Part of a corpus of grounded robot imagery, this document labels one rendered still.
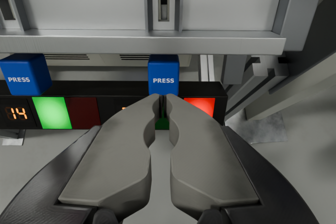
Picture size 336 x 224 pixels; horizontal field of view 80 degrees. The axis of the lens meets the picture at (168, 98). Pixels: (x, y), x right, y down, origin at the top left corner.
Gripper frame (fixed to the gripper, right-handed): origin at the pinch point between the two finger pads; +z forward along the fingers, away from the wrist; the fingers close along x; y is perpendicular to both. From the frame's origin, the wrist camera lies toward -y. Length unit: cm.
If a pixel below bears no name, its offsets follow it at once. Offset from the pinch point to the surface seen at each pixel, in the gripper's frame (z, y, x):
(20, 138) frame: 53, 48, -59
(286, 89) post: 39, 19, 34
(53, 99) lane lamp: 4.8, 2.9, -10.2
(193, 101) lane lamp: 4.8, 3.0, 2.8
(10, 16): 4.6, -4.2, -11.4
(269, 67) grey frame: 10.2, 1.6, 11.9
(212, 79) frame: 41.1, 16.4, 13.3
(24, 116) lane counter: 4.8, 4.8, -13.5
